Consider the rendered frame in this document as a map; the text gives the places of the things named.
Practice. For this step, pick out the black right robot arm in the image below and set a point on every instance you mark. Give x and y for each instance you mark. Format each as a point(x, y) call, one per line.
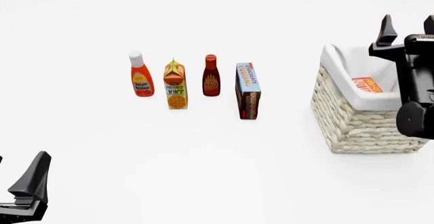
point(417, 99)

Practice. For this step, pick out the orange juice carton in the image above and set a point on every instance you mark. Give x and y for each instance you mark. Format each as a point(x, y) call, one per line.
point(176, 91)

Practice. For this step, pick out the dark red BBQ sauce bottle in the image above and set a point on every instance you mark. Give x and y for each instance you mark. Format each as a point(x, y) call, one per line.
point(211, 81)

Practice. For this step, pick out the chocolate pudding box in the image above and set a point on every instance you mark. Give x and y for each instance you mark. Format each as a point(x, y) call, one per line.
point(249, 96)

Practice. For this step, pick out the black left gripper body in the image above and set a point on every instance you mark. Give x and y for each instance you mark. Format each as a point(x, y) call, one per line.
point(23, 211)

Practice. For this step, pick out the red yellow butter box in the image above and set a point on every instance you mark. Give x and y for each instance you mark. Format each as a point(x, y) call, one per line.
point(368, 84)

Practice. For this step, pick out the woven cream wicker basket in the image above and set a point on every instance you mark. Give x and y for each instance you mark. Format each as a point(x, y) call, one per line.
point(359, 129)

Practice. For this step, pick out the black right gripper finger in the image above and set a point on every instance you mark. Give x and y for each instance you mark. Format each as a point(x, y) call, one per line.
point(387, 31)
point(429, 25)

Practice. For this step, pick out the tomato ketchup bottle white cap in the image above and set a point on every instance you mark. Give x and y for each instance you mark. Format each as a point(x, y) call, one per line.
point(142, 79)

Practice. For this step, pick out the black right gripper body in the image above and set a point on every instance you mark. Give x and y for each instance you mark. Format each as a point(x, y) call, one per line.
point(415, 46)

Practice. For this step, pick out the white cloth basket liner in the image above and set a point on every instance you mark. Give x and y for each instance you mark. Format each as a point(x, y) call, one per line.
point(342, 71)

